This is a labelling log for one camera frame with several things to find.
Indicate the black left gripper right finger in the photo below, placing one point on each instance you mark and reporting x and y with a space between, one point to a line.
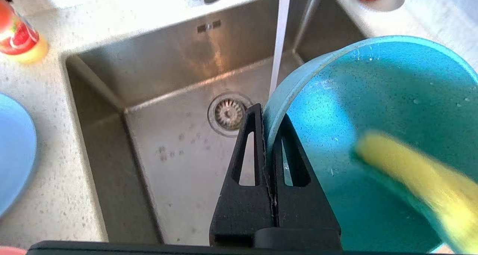
302 210

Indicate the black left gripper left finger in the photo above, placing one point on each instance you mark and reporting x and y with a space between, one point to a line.
242 210

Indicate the yellow green sponge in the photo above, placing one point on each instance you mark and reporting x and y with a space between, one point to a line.
422 176

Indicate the teal bowl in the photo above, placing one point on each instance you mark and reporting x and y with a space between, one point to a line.
392 90

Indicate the orange dish soap bottle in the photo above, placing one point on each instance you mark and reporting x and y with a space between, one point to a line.
18 38

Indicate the stainless steel sink basin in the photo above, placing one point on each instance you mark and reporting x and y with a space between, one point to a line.
168 165

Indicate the round metal drain strainer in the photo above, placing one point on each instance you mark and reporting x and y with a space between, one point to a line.
228 114

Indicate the running water stream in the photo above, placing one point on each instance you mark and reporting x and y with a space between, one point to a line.
280 34

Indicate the blue plate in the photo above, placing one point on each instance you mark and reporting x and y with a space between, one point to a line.
15 154

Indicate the pink plate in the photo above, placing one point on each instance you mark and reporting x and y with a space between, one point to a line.
11 251

